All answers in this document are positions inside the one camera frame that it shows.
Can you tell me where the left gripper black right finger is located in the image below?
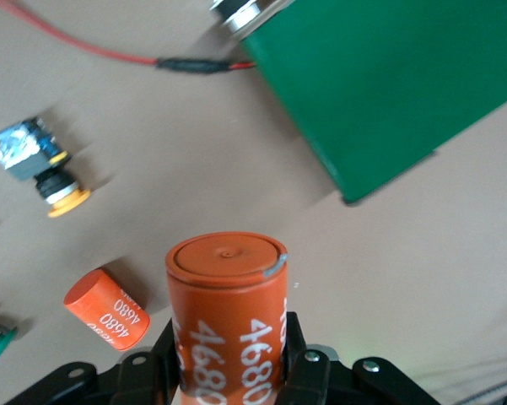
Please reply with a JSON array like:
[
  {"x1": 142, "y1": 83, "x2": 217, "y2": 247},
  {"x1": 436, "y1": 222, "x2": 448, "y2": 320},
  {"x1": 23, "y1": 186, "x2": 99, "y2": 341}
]
[{"x1": 273, "y1": 310, "x2": 443, "y2": 405}]

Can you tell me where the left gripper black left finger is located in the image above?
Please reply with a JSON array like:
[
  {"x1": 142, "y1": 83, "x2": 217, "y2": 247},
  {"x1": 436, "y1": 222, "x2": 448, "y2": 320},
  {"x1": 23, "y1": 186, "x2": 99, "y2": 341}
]
[{"x1": 3, "y1": 318, "x2": 182, "y2": 405}]

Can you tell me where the orange 4680 battery cylinder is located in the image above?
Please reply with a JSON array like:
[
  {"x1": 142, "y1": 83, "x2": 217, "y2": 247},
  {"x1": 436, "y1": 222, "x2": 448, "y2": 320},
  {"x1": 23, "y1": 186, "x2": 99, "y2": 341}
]
[
  {"x1": 62, "y1": 268, "x2": 152, "y2": 353},
  {"x1": 165, "y1": 230, "x2": 289, "y2": 405}
]

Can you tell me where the yellow push button switch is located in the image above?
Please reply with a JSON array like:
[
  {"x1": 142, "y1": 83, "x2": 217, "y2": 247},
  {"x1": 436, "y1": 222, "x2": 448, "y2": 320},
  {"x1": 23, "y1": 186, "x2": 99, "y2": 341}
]
[{"x1": 0, "y1": 116, "x2": 92, "y2": 219}]

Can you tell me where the green belt conveyor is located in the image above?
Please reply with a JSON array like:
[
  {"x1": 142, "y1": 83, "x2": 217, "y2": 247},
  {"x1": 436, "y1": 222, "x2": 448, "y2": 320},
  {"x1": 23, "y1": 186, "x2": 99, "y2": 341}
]
[{"x1": 209, "y1": 0, "x2": 507, "y2": 206}]

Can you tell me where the red and black wire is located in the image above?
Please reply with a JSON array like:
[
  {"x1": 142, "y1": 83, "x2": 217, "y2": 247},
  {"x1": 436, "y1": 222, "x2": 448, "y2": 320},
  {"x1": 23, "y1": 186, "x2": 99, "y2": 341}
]
[{"x1": 0, "y1": 0, "x2": 257, "y2": 76}]

